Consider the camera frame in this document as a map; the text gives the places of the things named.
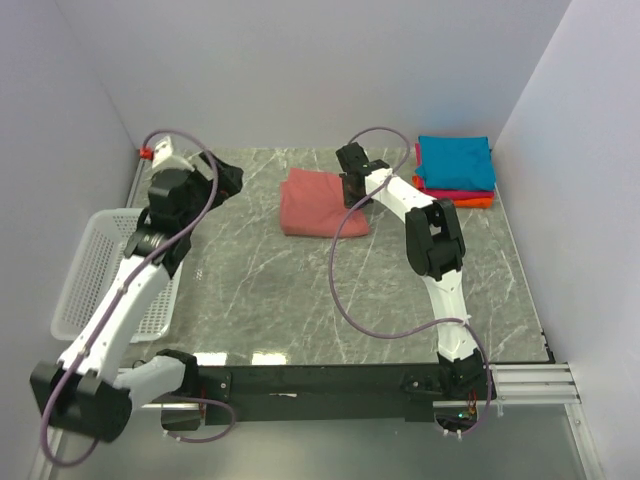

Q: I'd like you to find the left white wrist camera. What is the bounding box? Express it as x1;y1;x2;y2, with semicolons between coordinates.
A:
139;135;195;174

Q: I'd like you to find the folded magenta t shirt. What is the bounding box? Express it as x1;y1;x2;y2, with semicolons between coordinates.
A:
412;143;496;201

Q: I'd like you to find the folded orange t shirt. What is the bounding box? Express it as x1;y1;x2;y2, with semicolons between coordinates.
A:
411;174;496;209

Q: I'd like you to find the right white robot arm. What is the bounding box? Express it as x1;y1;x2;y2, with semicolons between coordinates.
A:
336;142;482;364

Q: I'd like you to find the aluminium frame rail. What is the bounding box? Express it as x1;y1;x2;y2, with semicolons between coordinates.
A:
429;362;582;406

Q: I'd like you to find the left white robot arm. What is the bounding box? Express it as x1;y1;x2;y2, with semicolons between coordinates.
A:
30;151;244;443

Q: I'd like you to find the black base beam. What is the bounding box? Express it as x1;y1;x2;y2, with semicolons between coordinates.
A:
178;363;496;422

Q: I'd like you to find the white plastic basket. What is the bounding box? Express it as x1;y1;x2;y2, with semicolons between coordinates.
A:
50;208;182;343

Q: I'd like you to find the folded blue t shirt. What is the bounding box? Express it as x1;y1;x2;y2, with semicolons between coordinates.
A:
415;135;496;191

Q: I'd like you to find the salmon pink t shirt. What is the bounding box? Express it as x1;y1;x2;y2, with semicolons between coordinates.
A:
279;168;348;238

